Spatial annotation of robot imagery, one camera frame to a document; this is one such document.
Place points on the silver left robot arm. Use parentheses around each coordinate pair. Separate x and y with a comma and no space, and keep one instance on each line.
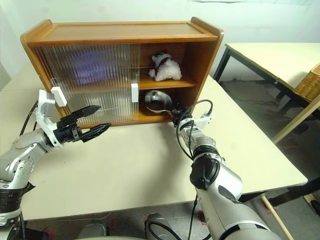
(22,150)

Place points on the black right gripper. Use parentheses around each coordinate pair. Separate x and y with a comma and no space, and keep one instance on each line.
(181,113)

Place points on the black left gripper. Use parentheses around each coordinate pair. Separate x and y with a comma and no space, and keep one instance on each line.
(67,131)

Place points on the purple tissue pack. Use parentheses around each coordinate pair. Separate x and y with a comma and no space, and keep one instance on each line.
(87,70)

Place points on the metal bowl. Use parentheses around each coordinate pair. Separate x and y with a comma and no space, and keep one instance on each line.
(156,101)

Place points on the wooden cabinet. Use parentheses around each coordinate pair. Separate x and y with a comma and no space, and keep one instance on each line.
(120,31)

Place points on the beige table black frame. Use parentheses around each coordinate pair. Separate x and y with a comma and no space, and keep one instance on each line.
(270,57)

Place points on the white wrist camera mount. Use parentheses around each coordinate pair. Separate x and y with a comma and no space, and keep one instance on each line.
(45,112)
(200,123)

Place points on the white plush toy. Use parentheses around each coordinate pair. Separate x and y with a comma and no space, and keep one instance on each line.
(168,70)

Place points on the black table support frame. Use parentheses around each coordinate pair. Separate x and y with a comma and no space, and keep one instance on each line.
(287,193)

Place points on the ribbed clear sliding door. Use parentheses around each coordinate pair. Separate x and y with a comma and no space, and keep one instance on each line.
(120,75)
(45,70)

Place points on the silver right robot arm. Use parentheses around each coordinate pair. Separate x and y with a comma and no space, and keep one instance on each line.
(225,190)

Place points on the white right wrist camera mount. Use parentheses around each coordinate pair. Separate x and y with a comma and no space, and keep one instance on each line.
(200,123)

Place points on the dark grey rounded shape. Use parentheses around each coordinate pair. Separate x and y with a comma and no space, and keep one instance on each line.
(156,225)
(95,231)

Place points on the wooden stick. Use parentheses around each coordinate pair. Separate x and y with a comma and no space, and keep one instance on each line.
(276,217)

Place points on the wicker basket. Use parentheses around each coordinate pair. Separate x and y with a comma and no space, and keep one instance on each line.
(308,85)

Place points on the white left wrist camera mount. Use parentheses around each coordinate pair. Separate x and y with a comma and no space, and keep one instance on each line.
(45,112)

